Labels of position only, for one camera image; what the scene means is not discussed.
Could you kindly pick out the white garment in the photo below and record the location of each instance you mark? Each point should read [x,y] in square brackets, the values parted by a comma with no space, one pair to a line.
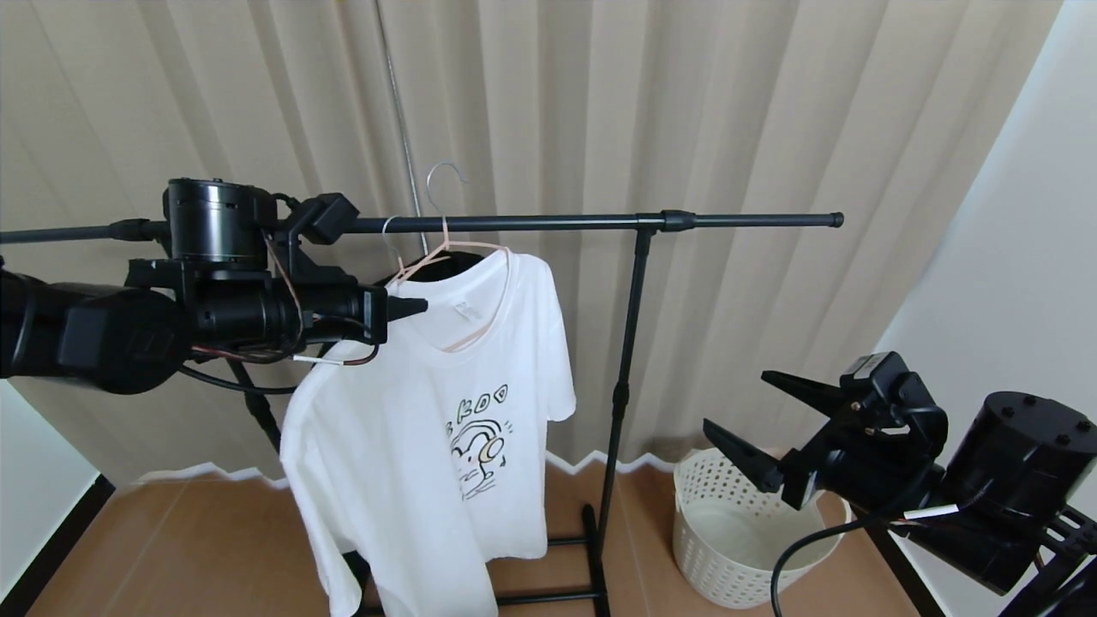
[386,446]

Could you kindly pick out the black clothes rack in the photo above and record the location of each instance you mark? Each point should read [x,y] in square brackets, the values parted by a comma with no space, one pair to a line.
[686,220]

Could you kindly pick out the beige curtain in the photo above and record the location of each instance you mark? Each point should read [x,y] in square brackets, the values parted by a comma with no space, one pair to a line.
[728,103]

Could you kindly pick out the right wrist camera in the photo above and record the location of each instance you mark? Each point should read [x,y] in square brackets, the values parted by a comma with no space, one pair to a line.
[891,394]

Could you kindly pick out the pink clothes hanger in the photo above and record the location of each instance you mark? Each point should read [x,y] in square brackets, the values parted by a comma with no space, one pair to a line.
[387,236]
[446,231]

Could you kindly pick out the black shorts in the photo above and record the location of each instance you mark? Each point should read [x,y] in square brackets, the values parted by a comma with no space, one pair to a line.
[450,261]

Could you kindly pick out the white laundry basket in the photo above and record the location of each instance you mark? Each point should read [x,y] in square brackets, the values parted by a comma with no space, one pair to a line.
[728,548]

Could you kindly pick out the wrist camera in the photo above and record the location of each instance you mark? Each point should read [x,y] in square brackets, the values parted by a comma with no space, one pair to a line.
[891,394]
[326,214]

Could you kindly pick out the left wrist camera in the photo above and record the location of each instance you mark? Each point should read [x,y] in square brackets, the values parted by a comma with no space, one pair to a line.
[326,214]

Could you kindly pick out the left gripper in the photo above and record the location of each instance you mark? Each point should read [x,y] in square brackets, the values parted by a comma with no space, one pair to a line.
[283,313]

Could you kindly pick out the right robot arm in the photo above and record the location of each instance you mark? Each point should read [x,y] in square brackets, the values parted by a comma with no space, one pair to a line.
[1020,463]

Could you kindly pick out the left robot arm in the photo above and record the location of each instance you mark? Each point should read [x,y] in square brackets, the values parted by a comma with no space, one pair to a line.
[86,334]

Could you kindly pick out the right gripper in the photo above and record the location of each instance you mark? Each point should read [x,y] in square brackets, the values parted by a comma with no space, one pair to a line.
[857,471]

